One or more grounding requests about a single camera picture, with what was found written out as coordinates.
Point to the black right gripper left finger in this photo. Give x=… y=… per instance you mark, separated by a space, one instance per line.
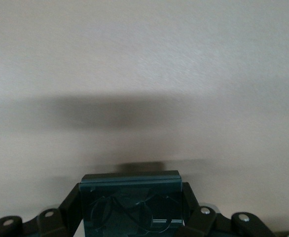
x=48 y=222

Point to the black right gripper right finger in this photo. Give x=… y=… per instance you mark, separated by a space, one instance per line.
x=208 y=224

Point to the black phone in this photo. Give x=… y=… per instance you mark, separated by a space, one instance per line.
x=132 y=205

